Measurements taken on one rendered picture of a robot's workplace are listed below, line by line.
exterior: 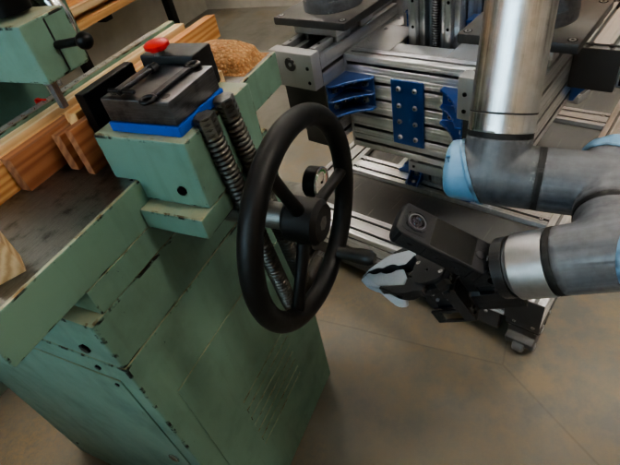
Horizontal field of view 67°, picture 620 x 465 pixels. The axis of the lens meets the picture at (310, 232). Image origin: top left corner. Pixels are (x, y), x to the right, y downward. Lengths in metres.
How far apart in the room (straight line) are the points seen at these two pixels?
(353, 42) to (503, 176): 0.80
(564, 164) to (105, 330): 0.55
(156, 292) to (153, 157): 0.20
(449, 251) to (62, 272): 0.42
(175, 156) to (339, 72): 0.79
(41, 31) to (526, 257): 0.60
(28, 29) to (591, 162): 0.64
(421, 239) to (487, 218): 0.97
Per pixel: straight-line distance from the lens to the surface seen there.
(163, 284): 0.67
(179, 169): 0.54
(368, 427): 1.32
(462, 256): 0.55
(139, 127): 0.56
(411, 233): 0.53
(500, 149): 0.58
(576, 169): 0.58
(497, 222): 1.48
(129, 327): 0.64
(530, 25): 0.58
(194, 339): 0.76
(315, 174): 0.89
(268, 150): 0.48
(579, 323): 1.55
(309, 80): 1.19
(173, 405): 0.77
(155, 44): 0.60
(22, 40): 0.66
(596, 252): 0.52
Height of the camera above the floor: 1.19
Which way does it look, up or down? 42 degrees down
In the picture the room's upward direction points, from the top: 13 degrees counter-clockwise
